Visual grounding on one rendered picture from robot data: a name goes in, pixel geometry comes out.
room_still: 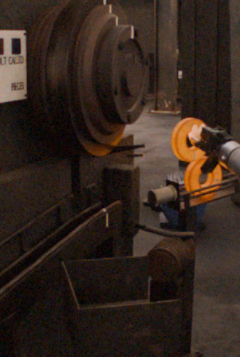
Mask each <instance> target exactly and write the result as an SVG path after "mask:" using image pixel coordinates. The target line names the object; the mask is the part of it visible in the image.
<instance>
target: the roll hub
mask: <svg viewBox="0 0 240 357"><path fill-rule="evenodd" d="M132 26H133V25H115V26H113V27H112V28H111V29H109V30H108V31H107V33H106V34H105V35H104V38H103V40H102V42H101V45H100V50H99V54H98V58H97V66H96V86H97V94H98V99H99V102H100V107H101V109H102V112H103V114H104V116H105V118H106V119H107V120H108V121H109V122H110V123H112V124H133V123H135V122H136V121H137V120H138V119H139V117H140V115H141V112H142V110H143V108H144V106H145V105H142V99H143V98H147V96H148V86H149V65H146V63H145V59H146V57H148V52H147V48H146V44H145V41H144V38H143V35H142V33H140V36H139V37H136V36H135V30H136V29H137V28H136V27H135V26H133V38H132ZM119 41H122V42H123V43H124V49H123V50H119V47H118V45H119ZM116 86H119V87H120V94H119V96H116V95H115V92H114V90H115V87H116ZM130 114H131V115H132V122H127V116H128V115H130Z"/></svg>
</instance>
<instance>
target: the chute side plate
mask: <svg viewBox="0 0 240 357"><path fill-rule="evenodd" d="M107 214H108V226H107ZM118 222H120V229H122V204H119V205H118V206H116V207H115V208H112V209H110V210H109V211H107V212H106V213H104V214H102V215H101V216H100V217H99V218H96V219H95V220H93V221H92V222H91V223H90V224H88V225H87V226H86V227H85V228H83V229H82V230H81V231H79V232H78V234H77V235H76V236H74V237H73V238H72V239H71V240H69V241H68V242H67V243H66V244H64V245H63V246H62V247H60V248H59V249H58V250H57V251H56V252H54V253H53V255H52V256H50V257H49V258H48V259H47V260H45V261H44V262H43V263H41V264H40V265H39V266H38V267H37V268H35V269H34V270H33V271H32V272H30V273H29V274H28V275H27V276H25V277H24V278H23V279H21V280H20V281H19V282H18V283H17V284H16V285H15V286H14V287H13V288H11V289H10V290H9V291H7V292H6V293H5V294H4V295H2V296H1V297H0V335H1V334H2V321H3V320H5V319H6V318H7V317H9V316H11V315H12V314H13V313H16V321H17V320H19V319H20V318H21V317H22V316H23V315H24V314H25V313H26V312H27V311H28V310H29V309H31V308H32V307H33V306H34V305H35V304H36V303H37V302H38V301H39V300H40V299H41V298H42V297H43V296H44V295H45V294H46V293H47V292H48V291H49V290H50V289H51V288H53V287H54V286H55V285H56V284H58V283H59V282H60V281H61V280H62V267H61V262H62V261H79V260H84V259H85V258H86V257H87V256H88V255H89V254H90V253H91V252H92V251H93V250H94V249H95V248H96V247H97V246H99V245H100V244H102V243H103V242H105V241H106V240H108V239H109V238H110V237H111V236H112V226H114V225H115V224H117V223H118Z"/></svg>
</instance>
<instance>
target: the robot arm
mask: <svg viewBox="0 0 240 357"><path fill-rule="evenodd" d="M219 128H221V129H222V130H223V131H219ZM188 137H189V139H190V141H191V143H192V144H193V145H194V146H195V147H197V148H198V149H200V150H201V151H204V152H206V153H209V152H210V154H209V155H208V158H207V159H206V161H205V162H204V163H203V165H202V166H201V167H200V168H199V169H200V170H201V172H202V174H203V175H208V174H211V172H213V170H214V169H215V168H216V167H217V166H218V165H219V163H221V164H222V165H223V166H224V167H225V168H227V169H228V170H230V171H231V173H233V174H234V175H236V176H237V177H238V181H239V184H240V145H239V144H238V143H235V142H233V141H234V138H232V137H231V136H230V135H228V134H227V133H226V130H225V129H223V128H222V127H219V126H218V125H216V128H214V129H213V128H209V127H206V126H205V125H204V124H203V125H201V127H200V129H199V130H198V127H197V125H195V126H193V128H192V130H191V132H190V133H189V134H188Z"/></svg>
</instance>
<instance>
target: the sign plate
mask: <svg viewBox="0 0 240 357"><path fill-rule="evenodd" d="M0 39H4V54H0V103H3V102H8V101H14V100H24V99H25V98H27V95H26V32H25V30H18V31H6V30H0ZM17 39H21V44H22V52H21V53H14V51H13V40H17Z"/></svg>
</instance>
